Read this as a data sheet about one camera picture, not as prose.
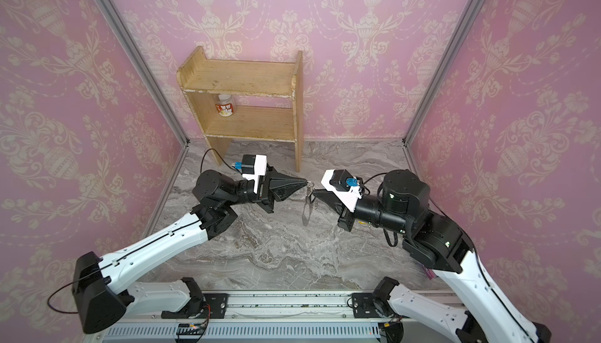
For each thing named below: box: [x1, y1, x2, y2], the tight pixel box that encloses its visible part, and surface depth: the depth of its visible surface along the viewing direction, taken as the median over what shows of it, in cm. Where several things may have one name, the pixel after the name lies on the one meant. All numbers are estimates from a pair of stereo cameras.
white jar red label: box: [215, 93, 234, 117], surface depth 102 cm
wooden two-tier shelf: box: [176, 46, 304, 173], surface depth 89 cm
